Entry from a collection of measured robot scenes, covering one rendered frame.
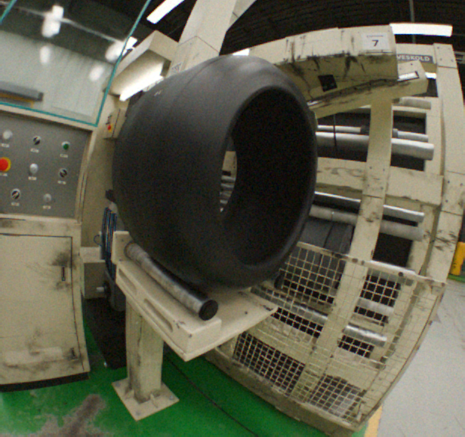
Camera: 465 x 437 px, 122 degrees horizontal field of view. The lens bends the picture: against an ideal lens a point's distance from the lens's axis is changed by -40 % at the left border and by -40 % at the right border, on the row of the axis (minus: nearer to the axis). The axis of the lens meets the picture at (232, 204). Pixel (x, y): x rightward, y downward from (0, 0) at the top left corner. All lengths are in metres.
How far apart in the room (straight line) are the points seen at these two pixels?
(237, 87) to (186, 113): 0.10
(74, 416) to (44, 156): 1.15
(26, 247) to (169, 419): 1.00
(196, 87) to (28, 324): 1.04
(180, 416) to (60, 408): 0.60
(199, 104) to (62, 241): 0.74
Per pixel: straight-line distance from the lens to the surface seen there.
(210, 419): 1.30
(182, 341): 0.44
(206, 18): 0.94
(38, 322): 1.08
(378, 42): 0.82
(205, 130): 0.30
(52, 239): 0.90
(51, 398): 1.38
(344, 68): 0.85
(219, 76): 0.35
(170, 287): 0.46
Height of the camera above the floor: 1.12
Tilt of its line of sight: 3 degrees down
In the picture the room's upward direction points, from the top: 12 degrees clockwise
